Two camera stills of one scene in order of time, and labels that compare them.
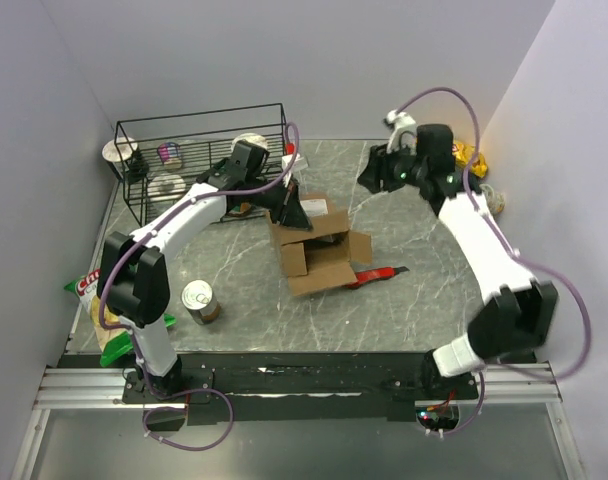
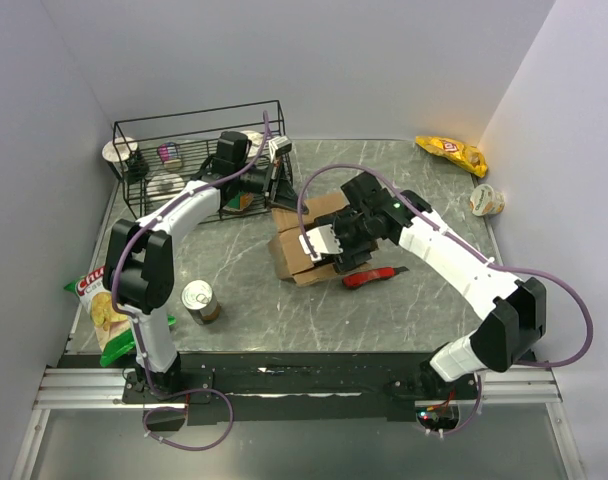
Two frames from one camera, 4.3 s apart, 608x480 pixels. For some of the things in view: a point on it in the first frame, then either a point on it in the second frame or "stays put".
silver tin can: x=199 y=299 stays put
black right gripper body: x=401 y=171 -> x=354 y=235
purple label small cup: x=170 y=155 stays put
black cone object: x=138 y=168 stays put
